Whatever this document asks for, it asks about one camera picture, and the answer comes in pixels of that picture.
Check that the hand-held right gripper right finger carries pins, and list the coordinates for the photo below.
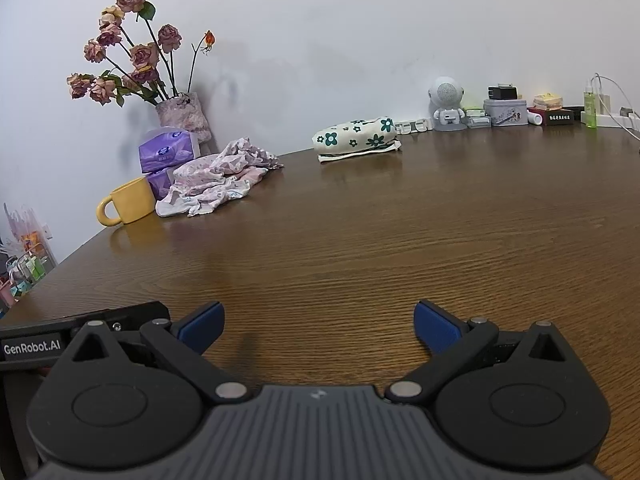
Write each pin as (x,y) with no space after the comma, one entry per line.
(435,327)

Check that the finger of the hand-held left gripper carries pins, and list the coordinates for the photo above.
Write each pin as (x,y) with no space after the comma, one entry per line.
(135,312)

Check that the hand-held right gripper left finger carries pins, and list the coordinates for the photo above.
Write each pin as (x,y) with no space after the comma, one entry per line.
(205,325)

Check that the cream green-flowered garment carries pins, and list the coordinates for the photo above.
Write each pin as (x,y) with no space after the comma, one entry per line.
(350,135)

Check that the clear cosmetics organizer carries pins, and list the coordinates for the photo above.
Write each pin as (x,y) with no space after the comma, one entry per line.
(30,260)

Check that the yellow mug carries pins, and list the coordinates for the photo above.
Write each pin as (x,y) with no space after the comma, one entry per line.
(132,200)

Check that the purple tissue pack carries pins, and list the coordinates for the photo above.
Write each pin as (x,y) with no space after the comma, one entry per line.
(165,150)
(160,182)

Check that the pink floral garment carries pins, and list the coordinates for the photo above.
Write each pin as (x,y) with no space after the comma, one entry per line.
(215,170)

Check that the white power strip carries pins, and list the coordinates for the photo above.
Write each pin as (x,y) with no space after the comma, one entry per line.
(415,126)

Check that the pink mottled vase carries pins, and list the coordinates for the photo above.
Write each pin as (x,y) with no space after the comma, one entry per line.
(182,112)

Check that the stack of small white-green boxes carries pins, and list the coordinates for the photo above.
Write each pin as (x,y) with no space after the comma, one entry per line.
(477,121)

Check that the grey tin box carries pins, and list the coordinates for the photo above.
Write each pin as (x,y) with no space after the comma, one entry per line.
(505,112)

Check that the white tube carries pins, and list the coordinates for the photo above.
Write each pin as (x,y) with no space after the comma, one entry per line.
(535,119)

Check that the white robot-shaped speaker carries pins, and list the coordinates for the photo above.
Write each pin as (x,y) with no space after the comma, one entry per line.
(446,92)

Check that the dark red labelled box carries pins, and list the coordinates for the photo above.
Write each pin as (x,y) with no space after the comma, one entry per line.
(557,117)

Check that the black charger block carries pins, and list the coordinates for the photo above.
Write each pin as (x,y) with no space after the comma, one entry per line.
(502,92)

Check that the yellow note pad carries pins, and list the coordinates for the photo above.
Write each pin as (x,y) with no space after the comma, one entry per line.
(547,101)

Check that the green liquid bottle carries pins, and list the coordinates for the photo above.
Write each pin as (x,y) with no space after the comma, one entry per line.
(590,110)

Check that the white extension socket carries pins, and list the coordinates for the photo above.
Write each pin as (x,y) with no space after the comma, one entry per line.
(617,119)

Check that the orange rosebud stem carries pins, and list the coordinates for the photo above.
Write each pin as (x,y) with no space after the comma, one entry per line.
(208,39)

